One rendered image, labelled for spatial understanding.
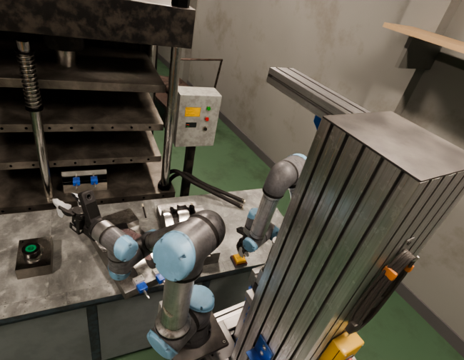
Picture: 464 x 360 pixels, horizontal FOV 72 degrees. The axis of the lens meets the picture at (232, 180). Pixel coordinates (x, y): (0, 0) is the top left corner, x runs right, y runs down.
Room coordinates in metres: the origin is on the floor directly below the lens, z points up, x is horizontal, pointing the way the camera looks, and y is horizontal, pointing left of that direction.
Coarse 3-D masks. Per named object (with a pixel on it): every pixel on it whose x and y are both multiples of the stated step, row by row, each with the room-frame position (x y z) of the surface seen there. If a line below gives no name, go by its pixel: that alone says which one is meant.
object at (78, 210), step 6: (78, 210) 0.78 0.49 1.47; (78, 216) 0.76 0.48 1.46; (84, 216) 0.77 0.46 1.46; (72, 222) 0.78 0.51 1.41; (78, 222) 0.75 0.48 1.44; (84, 222) 0.77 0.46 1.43; (96, 222) 0.74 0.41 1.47; (72, 228) 0.76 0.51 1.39; (78, 228) 0.75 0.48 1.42; (84, 228) 0.76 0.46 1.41; (90, 228) 0.73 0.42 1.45; (90, 234) 0.72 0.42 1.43
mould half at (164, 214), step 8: (160, 208) 1.56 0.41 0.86; (168, 208) 1.58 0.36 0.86; (176, 208) 1.59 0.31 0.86; (200, 208) 1.56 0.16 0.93; (160, 216) 1.49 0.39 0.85; (168, 216) 1.42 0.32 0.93; (184, 216) 1.46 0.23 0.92; (168, 224) 1.38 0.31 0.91; (208, 256) 1.24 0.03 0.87; (216, 256) 1.27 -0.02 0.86
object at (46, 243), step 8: (24, 240) 1.07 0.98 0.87; (32, 240) 1.08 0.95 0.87; (40, 240) 1.09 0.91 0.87; (48, 240) 1.10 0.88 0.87; (48, 248) 1.05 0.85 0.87; (40, 256) 1.00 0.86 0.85; (48, 256) 1.00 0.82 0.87; (16, 264) 0.92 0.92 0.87; (24, 264) 0.93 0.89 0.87; (32, 264) 0.94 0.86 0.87; (40, 264) 0.95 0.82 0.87; (48, 264) 0.96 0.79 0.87; (16, 272) 0.89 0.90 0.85; (24, 272) 0.90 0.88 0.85; (32, 272) 0.92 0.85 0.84; (40, 272) 0.94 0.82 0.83; (48, 272) 0.95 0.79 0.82
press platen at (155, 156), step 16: (0, 144) 1.59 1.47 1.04; (16, 144) 1.63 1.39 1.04; (32, 144) 1.67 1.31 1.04; (48, 144) 1.71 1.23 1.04; (64, 144) 1.75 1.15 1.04; (80, 144) 1.80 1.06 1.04; (96, 144) 1.84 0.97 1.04; (112, 144) 1.89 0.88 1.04; (128, 144) 1.94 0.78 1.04; (144, 144) 1.99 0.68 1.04; (0, 160) 1.45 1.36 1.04; (16, 160) 1.48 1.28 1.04; (32, 160) 1.51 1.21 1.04; (64, 160) 1.59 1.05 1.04; (80, 160) 1.63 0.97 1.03; (96, 160) 1.68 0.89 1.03; (112, 160) 1.73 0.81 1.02; (128, 160) 1.78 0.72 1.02; (144, 160) 1.83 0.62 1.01; (160, 160) 1.89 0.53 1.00
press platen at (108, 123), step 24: (0, 96) 1.74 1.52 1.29; (48, 96) 1.89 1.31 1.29; (72, 96) 1.97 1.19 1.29; (96, 96) 2.06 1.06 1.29; (120, 96) 2.15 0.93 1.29; (144, 96) 2.25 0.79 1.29; (0, 120) 1.48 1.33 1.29; (24, 120) 1.54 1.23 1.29; (48, 120) 1.60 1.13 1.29; (72, 120) 1.66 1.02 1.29; (96, 120) 1.73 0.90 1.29; (120, 120) 1.80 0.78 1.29; (144, 120) 1.88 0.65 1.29
